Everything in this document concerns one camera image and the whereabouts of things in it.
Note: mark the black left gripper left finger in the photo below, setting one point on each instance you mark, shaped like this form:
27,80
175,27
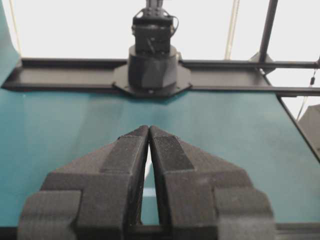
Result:
93,197

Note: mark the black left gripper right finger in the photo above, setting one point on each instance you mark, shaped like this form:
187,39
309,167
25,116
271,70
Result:
201,196

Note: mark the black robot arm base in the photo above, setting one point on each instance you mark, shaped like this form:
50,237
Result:
153,69

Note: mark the black vertical frame post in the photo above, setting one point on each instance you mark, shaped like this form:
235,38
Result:
267,30

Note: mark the black metal frame rail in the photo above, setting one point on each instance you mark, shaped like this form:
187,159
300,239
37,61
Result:
110,76

